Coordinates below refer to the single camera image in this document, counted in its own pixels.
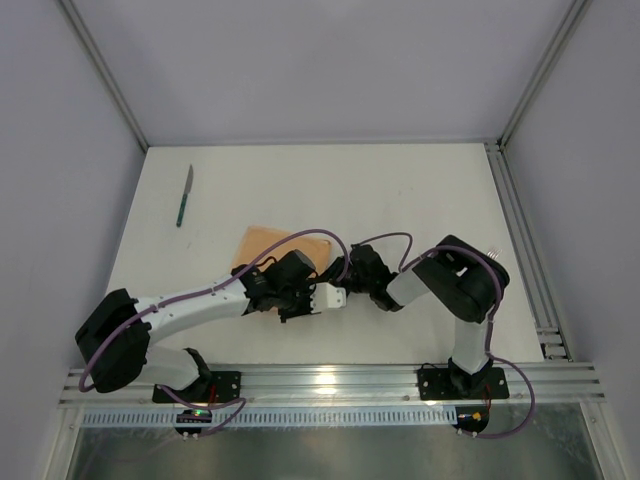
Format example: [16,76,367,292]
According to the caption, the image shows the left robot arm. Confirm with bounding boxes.
[75,250,316,393]

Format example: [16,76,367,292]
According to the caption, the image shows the left small controller board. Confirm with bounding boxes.
[174,409,212,437]

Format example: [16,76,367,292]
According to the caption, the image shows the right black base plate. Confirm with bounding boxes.
[416,364,510,401]

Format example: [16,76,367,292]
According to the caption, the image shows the left aluminium frame post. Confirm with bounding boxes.
[55,0,150,153]

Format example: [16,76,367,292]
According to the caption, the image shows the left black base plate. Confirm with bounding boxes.
[161,368,242,404]

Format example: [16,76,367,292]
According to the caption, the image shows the aluminium front rail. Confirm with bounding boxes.
[58,361,606,407]

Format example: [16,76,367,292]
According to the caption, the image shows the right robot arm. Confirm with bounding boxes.
[319,235,510,398]

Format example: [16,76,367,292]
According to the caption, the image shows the slotted grey cable duct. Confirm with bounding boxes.
[81,404,456,428]

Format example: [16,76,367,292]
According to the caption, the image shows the aluminium frame post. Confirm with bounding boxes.
[55,0,150,153]
[497,0,592,150]

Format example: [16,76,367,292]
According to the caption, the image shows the orange cloth napkin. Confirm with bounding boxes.
[231,226,332,277]

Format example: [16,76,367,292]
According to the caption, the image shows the right small connector board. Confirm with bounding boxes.
[453,407,490,436]

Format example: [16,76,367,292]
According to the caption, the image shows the knife with green handle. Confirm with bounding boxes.
[176,165,194,228]

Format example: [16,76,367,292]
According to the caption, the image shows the aluminium rail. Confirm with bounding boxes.
[58,361,606,407]
[485,143,573,362]

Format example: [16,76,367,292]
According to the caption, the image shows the right aluminium frame post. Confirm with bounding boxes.
[497,0,592,150]

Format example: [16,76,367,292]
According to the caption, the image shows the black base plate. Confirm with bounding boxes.
[161,368,242,404]
[416,364,510,401]

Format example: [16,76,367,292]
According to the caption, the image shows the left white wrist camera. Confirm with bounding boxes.
[310,283,347,314]

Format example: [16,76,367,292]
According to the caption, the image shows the right side aluminium rail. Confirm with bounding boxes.
[485,143,573,362]

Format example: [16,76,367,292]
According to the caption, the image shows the fork with green handle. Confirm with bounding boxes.
[487,248,502,259]

